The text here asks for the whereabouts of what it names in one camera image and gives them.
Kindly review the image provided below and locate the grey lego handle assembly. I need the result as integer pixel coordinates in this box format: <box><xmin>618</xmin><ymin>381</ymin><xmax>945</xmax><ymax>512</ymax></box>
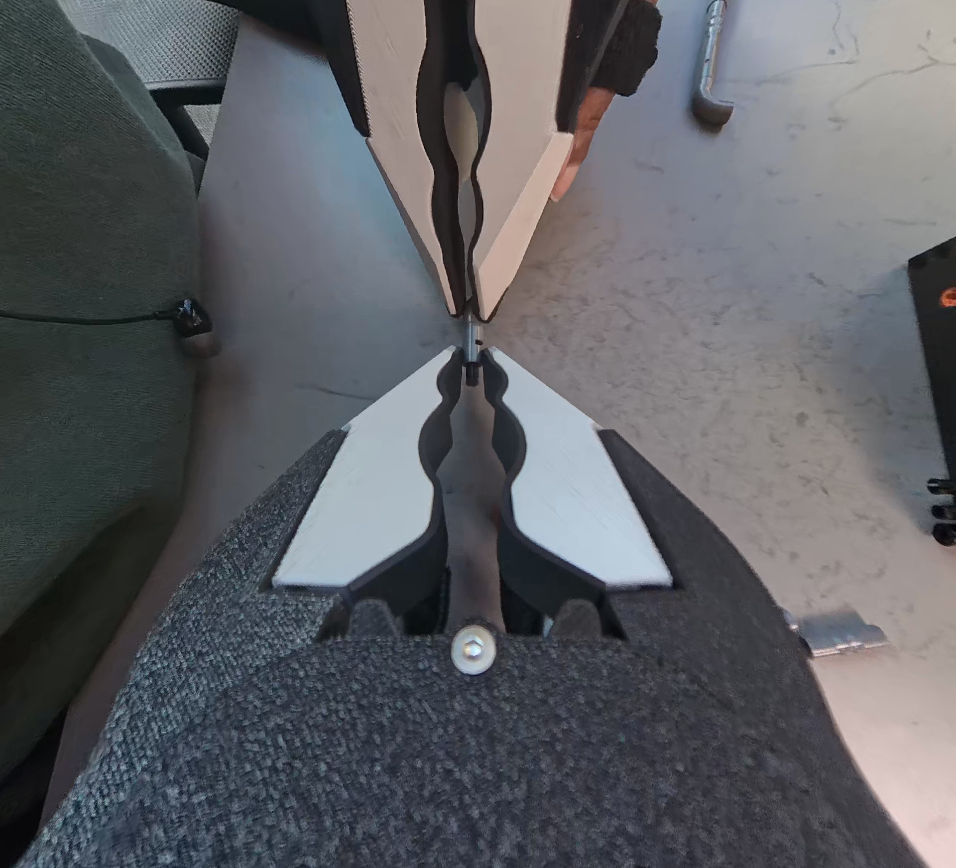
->
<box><xmin>690</xmin><ymin>0</ymin><xmax>759</xmax><ymax>131</ymax></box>

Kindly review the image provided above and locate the black hoodie drawstring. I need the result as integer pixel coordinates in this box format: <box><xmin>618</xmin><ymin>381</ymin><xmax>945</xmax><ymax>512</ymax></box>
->
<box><xmin>0</xmin><ymin>296</ymin><xmax>223</xmax><ymax>361</ymax></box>

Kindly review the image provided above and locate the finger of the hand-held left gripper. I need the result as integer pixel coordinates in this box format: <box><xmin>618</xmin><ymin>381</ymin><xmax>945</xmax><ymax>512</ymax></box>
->
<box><xmin>340</xmin><ymin>0</ymin><xmax>468</xmax><ymax>318</ymax></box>
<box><xmin>469</xmin><ymin>0</ymin><xmax>585</xmax><ymax>324</ymax></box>

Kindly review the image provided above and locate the grey lego connector sleeve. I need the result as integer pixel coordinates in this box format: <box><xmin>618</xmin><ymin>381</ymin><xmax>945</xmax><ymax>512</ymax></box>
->
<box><xmin>783</xmin><ymin>609</ymin><xmax>890</xmax><ymax>660</ymax></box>

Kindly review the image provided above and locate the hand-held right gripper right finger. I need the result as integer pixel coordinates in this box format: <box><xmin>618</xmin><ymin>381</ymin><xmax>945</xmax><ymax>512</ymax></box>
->
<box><xmin>478</xmin><ymin>347</ymin><xmax>673</xmax><ymax>636</ymax></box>

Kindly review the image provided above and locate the yellow lego vehicle model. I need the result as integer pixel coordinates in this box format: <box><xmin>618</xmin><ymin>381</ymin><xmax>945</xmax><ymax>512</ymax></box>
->
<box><xmin>907</xmin><ymin>235</ymin><xmax>956</xmax><ymax>549</ymax></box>

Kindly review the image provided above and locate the person's green hoodie torso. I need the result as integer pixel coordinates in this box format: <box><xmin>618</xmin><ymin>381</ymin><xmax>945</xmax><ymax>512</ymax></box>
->
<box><xmin>0</xmin><ymin>0</ymin><xmax>219</xmax><ymax>802</ymax></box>

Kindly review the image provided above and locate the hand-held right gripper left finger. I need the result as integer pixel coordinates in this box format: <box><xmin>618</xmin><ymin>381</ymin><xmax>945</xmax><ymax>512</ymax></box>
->
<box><xmin>272</xmin><ymin>347</ymin><xmax>469</xmax><ymax>636</ymax></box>

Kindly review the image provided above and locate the grey lego elbow with axle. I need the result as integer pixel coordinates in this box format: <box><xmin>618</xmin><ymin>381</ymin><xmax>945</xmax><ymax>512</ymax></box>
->
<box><xmin>460</xmin><ymin>300</ymin><xmax>486</xmax><ymax>388</ymax></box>

